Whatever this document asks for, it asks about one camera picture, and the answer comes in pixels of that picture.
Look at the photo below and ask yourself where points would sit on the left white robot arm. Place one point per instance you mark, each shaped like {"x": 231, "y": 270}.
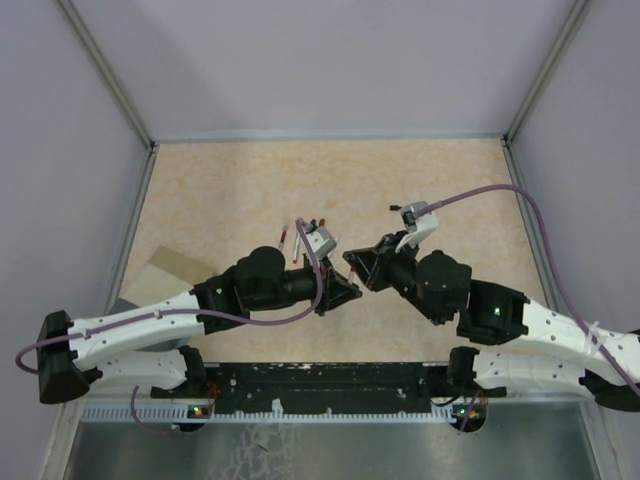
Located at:
{"x": 70, "y": 356}

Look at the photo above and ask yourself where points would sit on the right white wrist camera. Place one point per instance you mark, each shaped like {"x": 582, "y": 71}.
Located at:
{"x": 417, "y": 227}

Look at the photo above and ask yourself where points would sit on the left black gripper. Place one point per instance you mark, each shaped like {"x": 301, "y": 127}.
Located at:
{"x": 338, "y": 289}

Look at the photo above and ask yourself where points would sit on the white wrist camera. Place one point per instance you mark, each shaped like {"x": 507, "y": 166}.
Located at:
{"x": 417, "y": 227}
{"x": 321, "y": 241}

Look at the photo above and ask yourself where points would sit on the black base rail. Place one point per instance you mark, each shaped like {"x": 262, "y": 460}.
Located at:
{"x": 318, "y": 388}

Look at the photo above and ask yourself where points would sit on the brown cardboard piece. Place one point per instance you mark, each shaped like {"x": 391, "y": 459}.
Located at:
{"x": 167, "y": 274}

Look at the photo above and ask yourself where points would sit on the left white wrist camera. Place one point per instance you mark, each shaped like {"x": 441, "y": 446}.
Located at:
{"x": 321, "y": 241}

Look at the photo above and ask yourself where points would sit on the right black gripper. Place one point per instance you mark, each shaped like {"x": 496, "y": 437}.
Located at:
{"x": 383, "y": 257}

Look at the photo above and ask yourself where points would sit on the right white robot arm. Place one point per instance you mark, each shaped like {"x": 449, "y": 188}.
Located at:
{"x": 517, "y": 345}

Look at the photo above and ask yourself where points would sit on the red capped white pen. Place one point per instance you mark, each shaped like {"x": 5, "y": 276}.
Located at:
{"x": 296, "y": 249}

